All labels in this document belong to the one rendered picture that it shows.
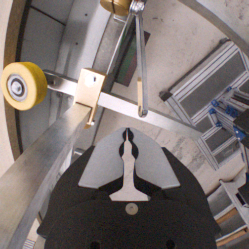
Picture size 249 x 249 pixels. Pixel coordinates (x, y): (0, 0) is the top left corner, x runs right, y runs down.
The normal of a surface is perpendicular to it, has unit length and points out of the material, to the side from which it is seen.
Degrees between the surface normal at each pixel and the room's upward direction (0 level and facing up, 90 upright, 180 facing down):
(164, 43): 0
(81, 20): 0
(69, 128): 90
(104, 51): 0
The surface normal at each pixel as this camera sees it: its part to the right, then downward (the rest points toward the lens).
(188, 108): 0.00, 0.47
